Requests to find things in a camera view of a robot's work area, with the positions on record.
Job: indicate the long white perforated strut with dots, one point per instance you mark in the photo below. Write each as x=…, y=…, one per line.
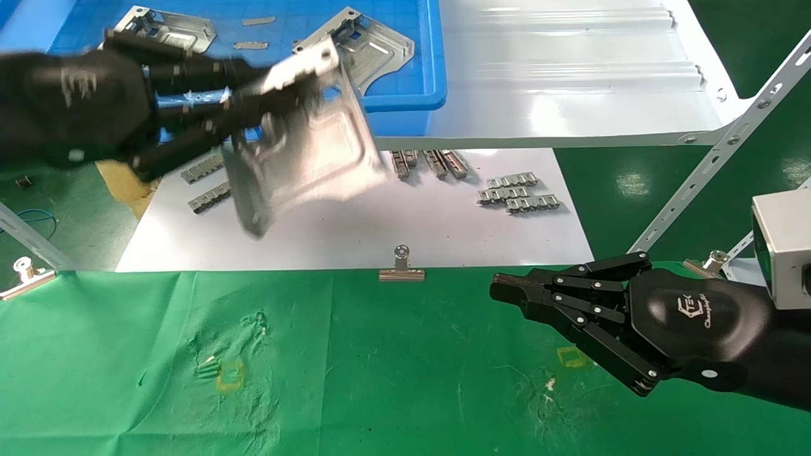
x=709, y=161

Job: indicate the blue plastic bin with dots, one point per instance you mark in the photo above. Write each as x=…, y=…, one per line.
x=418, y=63

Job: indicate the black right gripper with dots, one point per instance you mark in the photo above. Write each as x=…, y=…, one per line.
x=690, y=323

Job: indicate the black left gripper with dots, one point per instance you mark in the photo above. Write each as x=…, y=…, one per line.
x=70, y=107

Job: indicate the white sheet metal shelf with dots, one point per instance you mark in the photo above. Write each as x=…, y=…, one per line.
x=570, y=95

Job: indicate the small grey metal clip strip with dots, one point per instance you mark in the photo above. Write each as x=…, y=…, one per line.
x=209, y=198
x=532, y=203
x=513, y=180
x=456, y=164
x=436, y=163
x=403, y=163
x=201, y=170
x=500, y=195

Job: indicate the black caster wheel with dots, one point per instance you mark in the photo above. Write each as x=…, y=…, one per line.
x=24, y=182

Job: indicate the white board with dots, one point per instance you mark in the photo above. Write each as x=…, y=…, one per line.
x=412, y=228

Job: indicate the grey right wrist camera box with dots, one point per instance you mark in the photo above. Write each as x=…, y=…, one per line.
x=782, y=250

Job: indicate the short white perforated strut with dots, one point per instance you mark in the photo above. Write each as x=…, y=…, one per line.
x=744, y=244

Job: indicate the grey metal strut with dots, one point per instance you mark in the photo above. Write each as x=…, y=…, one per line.
x=31, y=237

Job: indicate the stamped metal bracket part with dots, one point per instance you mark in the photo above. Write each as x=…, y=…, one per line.
x=310, y=145
x=380, y=54
x=171, y=31

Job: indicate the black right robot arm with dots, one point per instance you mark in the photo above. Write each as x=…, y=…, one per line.
x=792, y=354

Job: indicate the yellow plastic bag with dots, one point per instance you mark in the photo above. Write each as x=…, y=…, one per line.
x=120, y=183

